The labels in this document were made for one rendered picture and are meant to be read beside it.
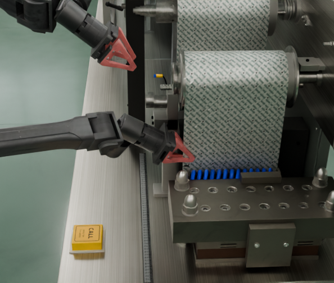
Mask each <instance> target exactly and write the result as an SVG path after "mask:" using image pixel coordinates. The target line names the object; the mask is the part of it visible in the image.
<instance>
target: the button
mask: <svg viewBox="0 0 334 283"><path fill-rule="evenodd" d="M102 241H103V225H102V224H96V225H74V229H73V238H72V243H71V244H72V250H102Z"/></svg>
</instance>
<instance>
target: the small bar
mask: <svg viewBox="0 0 334 283"><path fill-rule="evenodd" d="M281 179H282V176H281V174H280V172H279V171H273V172H241V173H240V180H241V183H242V184H263V183H281Z"/></svg>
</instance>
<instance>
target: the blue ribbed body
mask: <svg viewBox="0 0 334 283"><path fill-rule="evenodd" d="M253 171H254V170H253V169H252V168H251V169H249V172H253ZM243 172H247V169H245V168H244V169H243ZM256 172H260V169H259V168H257V169H256ZM262 172H266V169H265V168H263V169H262ZM268 172H273V170H272V168H269V169H268ZM240 173H241V170H240V169H239V168H238V169H237V171H236V173H235V172H234V169H231V170H230V173H228V170H227V169H225V170H224V172H223V173H222V171H221V169H218V170H217V174H216V173H215V170H214V169H212V170H211V173H209V170H205V171H204V174H203V173H202V170H198V173H197V174H196V171H195V170H192V172H191V174H190V180H207V179H240Z"/></svg>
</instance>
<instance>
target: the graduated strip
mask: <svg viewBox="0 0 334 283"><path fill-rule="evenodd" d="M139 179H140V195H141V226H142V258H143V283H154V278H153V268H152V248H151V229H150V209H149V198H148V179H147V160H146V153H139Z"/></svg>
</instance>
